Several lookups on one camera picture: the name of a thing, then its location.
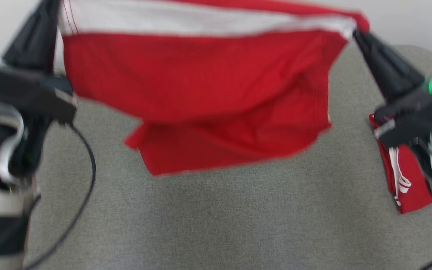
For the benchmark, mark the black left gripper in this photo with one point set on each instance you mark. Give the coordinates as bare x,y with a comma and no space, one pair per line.
21,90

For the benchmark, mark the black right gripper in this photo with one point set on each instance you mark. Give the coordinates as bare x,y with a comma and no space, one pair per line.
414,116

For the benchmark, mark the red jersey with number 23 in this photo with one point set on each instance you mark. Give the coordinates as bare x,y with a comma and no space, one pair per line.
411,187

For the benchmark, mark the red shorts with white stripes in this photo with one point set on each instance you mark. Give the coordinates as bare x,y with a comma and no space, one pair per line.
201,75

